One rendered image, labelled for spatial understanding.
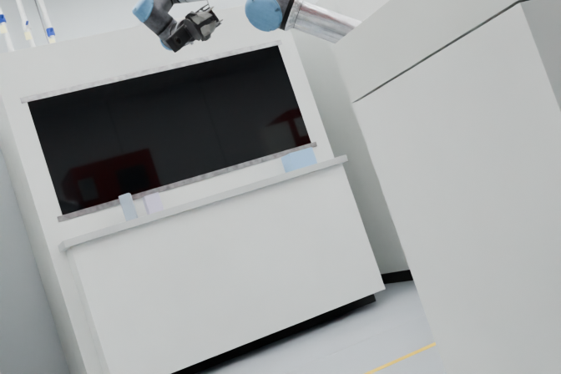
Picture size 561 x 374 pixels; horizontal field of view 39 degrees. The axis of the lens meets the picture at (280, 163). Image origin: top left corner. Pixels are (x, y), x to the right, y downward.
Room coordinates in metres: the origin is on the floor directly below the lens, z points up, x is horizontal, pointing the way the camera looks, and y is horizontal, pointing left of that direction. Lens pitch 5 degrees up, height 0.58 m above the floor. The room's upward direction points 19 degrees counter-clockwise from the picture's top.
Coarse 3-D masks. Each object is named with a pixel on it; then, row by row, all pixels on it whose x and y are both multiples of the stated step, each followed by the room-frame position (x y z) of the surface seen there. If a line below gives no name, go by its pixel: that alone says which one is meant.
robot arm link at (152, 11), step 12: (144, 0) 2.34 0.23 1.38; (156, 0) 2.38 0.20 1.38; (168, 0) 2.41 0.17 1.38; (132, 12) 2.37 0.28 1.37; (144, 12) 2.35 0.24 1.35; (156, 12) 2.36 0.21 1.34; (168, 12) 2.42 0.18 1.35; (144, 24) 2.39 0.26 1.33; (156, 24) 2.37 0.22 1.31; (168, 24) 2.38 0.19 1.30
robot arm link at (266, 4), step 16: (256, 0) 2.18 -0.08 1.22; (272, 0) 2.17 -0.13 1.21; (288, 0) 2.20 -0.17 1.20; (256, 16) 2.22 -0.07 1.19; (272, 16) 2.20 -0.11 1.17; (288, 16) 2.20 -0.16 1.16; (304, 16) 2.21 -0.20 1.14; (320, 16) 2.21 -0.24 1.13; (336, 16) 2.22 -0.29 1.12; (304, 32) 2.26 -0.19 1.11; (320, 32) 2.23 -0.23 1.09; (336, 32) 2.22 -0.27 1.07
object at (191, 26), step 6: (204, 6) 2.28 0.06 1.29; (198, 12) 2.28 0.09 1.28; (210, 12) 2.26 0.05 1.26; (210, 18) 2.27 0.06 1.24; (216, 18) 2.27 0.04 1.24; (180, 24) 2.33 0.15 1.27; (186, 24) 2.26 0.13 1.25; (192, 24) 2.24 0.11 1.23; (198, 24) 2.25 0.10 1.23; (204, 24) 2.26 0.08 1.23; (186, 30) 2.28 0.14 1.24; (192, 30) 2.26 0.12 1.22; (198, 30) 2.25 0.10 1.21; (192, 36) 2.29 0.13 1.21; (198, 36) 2.26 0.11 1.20
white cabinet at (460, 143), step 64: (448, 64) 1.50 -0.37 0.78; (512, 64) 1.35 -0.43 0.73; (384, 128) 1.77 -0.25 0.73; (448, 128) 1.56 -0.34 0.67; (512, 128) 1.40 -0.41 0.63; (384, 192) 1.85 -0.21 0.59; (448, 192) 1.63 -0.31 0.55; (512, 192) 1.46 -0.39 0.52; (448, 256) 1.70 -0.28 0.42; (512, 256) 1.52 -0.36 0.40; (448, 320) 1.78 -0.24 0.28; (512, 320) 1.58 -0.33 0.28
